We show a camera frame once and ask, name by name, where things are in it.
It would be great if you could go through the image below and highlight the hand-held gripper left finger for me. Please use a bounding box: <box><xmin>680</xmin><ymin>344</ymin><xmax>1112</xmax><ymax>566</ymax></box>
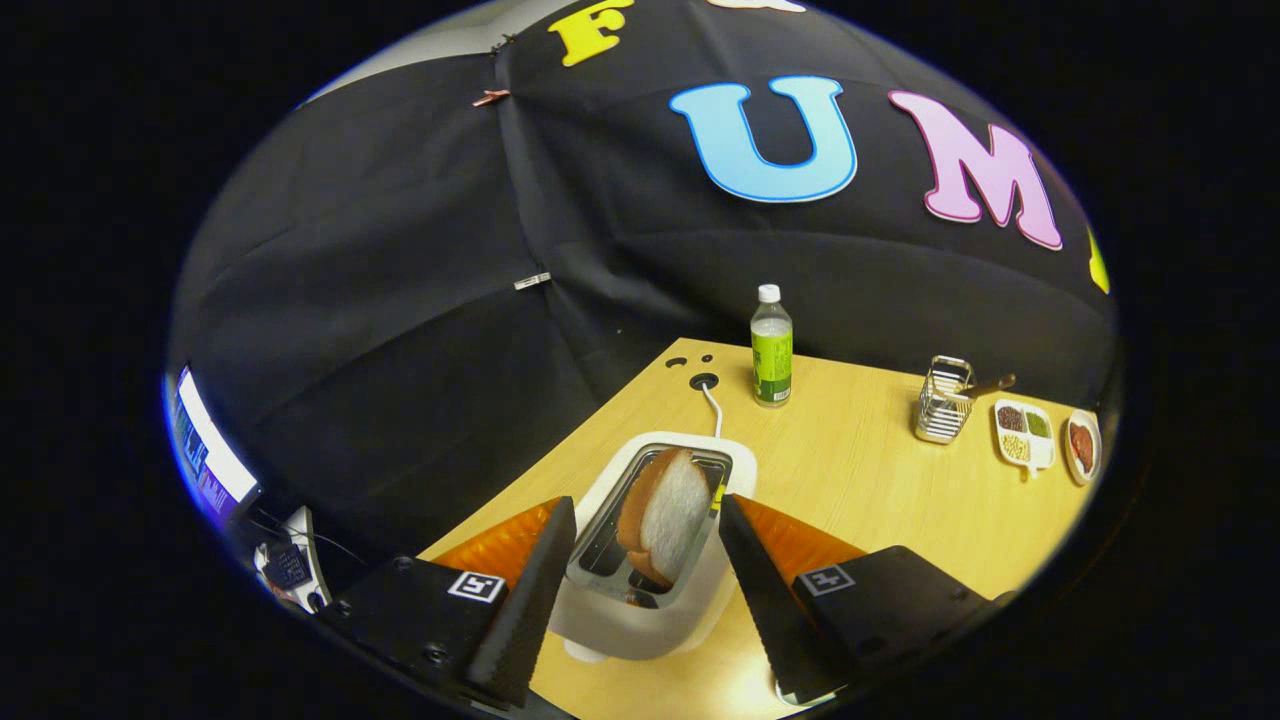
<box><xmin>320</xmin><ymin>497</ymin><xmax>579</xmax><ymax>711</ymax></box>

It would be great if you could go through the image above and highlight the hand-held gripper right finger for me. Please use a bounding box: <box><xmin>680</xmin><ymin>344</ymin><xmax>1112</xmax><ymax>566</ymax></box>
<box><xmin>718</xmin><ymin>493</ymin><xmax>1011</xmax><ymax>706</ymax></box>

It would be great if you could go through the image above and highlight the toasted bread slice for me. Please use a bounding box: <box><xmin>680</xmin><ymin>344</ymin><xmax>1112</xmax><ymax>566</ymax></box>
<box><xmin>616</xmin><ymin>448</ymin><xmax>713</xmax><ymax>589</ymax></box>

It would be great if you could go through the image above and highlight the white toaster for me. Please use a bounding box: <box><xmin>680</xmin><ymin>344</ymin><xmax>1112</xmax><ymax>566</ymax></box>
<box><xmin>548</xmin><ymin>432</ymin><xmax>758</xmax><ymax>663</ymax></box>

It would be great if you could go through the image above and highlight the white desktop device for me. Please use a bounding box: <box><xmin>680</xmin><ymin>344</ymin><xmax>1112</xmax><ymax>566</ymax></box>
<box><xmin>253</xmin><ymin>505</ymin><xmax>333</xmax><ymax>614</ymax></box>

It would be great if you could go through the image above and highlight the green label plastic bottle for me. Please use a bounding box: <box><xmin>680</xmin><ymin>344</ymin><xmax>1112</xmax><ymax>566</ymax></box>
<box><xmin>750</xmin><ymin>284</ymin><xmax>794</xmax><ymax>408</ymax></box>

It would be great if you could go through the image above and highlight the white divided condiment dish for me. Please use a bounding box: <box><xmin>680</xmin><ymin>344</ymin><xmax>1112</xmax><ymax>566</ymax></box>
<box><xmin>993</xmin><ymin>398</ymin><xmax>1057</xmax><ymax>481</ymax></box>

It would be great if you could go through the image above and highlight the round white meat plate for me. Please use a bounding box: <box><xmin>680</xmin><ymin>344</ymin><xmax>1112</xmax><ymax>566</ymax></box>
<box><xmin>1063</xmin><ymin>408</ymin><xmax>1103</xmax><ymax>487</ymax></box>

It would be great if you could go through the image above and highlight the black backdrop cloth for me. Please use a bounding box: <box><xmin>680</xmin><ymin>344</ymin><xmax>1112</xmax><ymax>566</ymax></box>
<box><xmin>165</xmin><ymin>0</ymin><xmax>1121</xmax><ymax>571</ymax></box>

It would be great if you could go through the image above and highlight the computer monitor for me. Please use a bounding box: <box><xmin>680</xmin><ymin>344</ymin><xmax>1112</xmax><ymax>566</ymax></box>
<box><xmin>163</xmin><ymin>365</ymin><xmax>261</xmax><ymax>518</ymax></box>

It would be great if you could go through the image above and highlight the wire utensil holder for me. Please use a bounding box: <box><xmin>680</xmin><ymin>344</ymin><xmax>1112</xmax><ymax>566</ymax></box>
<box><xmin>915</xmin><ymin>355</ymin><xmax>976</xmax><ymax>446</ymax></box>

